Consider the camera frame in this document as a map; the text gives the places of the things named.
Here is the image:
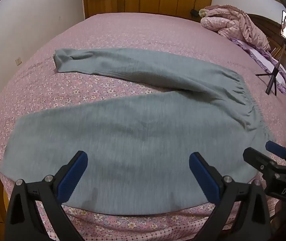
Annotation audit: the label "pink floral bed sheet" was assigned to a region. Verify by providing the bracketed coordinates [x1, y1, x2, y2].
[0, 13, 286, 240]

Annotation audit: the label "white wall socket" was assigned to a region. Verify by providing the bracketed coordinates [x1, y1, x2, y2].
[15, 57, 22, 66]

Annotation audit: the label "pink quilted blanket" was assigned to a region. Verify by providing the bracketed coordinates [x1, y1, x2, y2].
[200, 5, 271, 51]

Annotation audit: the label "grey-green knit pants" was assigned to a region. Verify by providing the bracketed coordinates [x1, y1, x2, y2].
[0, 48, 274, 215]

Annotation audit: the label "black tripod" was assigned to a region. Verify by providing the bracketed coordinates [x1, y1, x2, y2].
[256, 41, 286, 96]

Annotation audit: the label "plush toy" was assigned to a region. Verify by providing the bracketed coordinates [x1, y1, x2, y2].
[198, 8, 208, 18]

